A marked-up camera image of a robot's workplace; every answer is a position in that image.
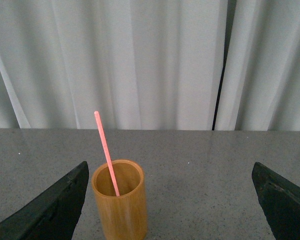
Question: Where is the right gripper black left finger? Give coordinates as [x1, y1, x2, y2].
[0, 161, 89, 240]

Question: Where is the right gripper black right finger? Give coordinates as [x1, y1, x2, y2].
[251, 162, 300, 240]

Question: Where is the bamboo chopstick holder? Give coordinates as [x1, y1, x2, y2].
[91, 159, 148, 240]

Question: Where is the pink chopstick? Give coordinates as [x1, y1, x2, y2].
[94, 111, 120, 197]

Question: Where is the white curtain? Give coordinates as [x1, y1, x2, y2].
[0, 0, 300, 131]

